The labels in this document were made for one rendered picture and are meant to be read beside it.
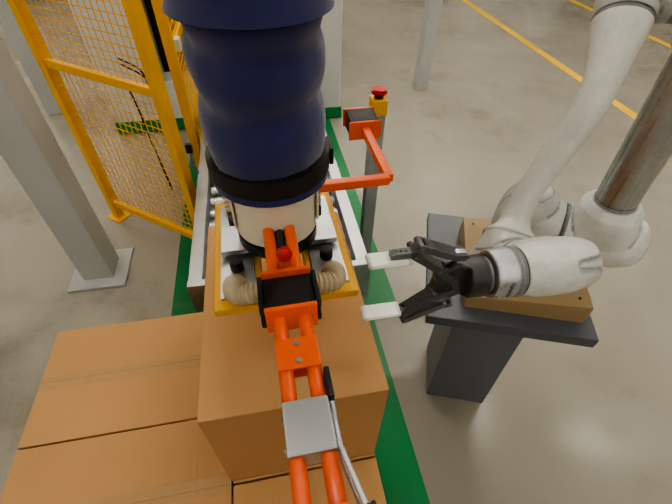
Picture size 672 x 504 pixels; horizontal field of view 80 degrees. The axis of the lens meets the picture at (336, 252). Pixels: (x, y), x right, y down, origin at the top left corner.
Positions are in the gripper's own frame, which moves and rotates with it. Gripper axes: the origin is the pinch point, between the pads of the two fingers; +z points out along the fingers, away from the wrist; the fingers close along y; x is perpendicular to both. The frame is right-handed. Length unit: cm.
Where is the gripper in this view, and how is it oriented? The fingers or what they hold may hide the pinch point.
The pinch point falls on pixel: (370, 288)
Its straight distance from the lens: 68.3
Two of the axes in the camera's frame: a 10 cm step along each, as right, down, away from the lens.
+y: -0.2, 7.0, 7.1
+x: -1.7, -7.0, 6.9
